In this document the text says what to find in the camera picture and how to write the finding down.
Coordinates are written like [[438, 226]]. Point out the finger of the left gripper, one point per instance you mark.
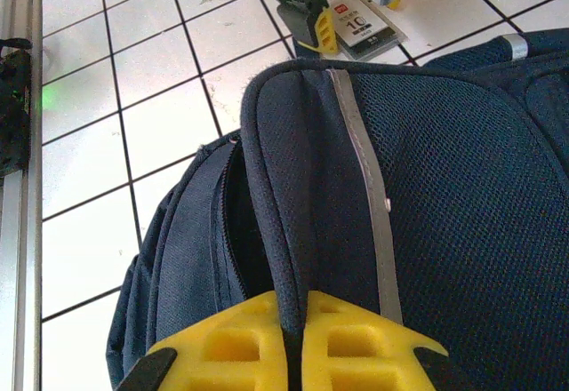
[[302, 18], [395, 3]]

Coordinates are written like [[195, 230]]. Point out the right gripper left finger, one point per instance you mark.
[[222, 355]]

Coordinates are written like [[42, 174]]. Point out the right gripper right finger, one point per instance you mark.
[[355, 355]]

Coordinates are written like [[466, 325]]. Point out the black and white supply pack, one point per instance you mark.
[[360, 26]]

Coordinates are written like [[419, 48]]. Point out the navy blue backpack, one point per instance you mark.
[[444, 186]]

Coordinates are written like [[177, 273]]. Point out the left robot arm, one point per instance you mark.
[[13, 120]]

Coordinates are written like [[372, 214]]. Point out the aluminium mounting rail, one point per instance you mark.
[[22, 275]]

